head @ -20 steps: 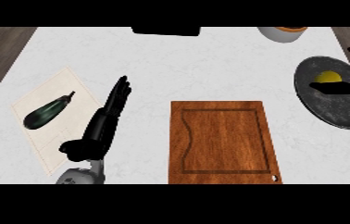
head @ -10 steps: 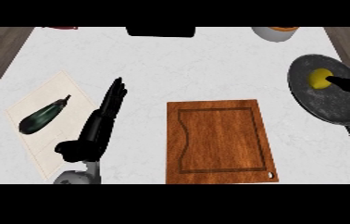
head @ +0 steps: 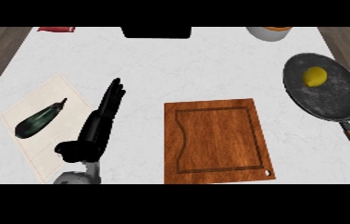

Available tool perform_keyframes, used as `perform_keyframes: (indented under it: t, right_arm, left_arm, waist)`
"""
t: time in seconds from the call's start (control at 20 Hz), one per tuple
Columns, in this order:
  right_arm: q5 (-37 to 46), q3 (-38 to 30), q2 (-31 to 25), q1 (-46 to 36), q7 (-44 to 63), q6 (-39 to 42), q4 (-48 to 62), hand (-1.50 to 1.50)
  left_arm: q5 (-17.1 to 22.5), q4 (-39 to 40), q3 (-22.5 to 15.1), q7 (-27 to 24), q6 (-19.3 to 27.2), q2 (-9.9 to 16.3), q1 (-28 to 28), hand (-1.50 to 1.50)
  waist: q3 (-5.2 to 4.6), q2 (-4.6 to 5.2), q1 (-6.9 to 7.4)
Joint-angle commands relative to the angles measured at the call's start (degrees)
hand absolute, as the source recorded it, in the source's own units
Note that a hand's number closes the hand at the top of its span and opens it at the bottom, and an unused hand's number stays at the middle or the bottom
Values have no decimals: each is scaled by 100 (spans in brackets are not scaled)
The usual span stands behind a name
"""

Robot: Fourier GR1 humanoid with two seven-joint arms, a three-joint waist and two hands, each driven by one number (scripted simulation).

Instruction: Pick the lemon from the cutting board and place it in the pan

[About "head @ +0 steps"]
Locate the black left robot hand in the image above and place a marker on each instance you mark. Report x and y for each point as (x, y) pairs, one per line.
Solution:
(98, 122)

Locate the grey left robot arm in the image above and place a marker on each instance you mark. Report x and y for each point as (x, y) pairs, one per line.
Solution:
(82, 175)

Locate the brown wooden cutting board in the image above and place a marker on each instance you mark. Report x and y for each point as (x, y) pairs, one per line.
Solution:
(219, 141)

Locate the dark grey frying pan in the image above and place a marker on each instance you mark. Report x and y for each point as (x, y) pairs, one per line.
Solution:
(320, 89)

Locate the yellow lemon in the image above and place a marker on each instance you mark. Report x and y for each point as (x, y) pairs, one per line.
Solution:
(315, 76)

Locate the beige placemat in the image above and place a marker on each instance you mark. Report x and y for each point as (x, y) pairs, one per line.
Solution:
(51, 126)

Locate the dark green eggplant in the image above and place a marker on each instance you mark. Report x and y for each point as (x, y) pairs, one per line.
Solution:
(39, 119)

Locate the red packet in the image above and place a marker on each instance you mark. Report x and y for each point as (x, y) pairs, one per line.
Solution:
(57, 29)

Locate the black appliance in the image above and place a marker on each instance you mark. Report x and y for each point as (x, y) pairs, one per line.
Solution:
(157, 32)

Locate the white pot with orange rim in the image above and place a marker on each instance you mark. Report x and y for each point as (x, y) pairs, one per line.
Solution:
(270, 33)

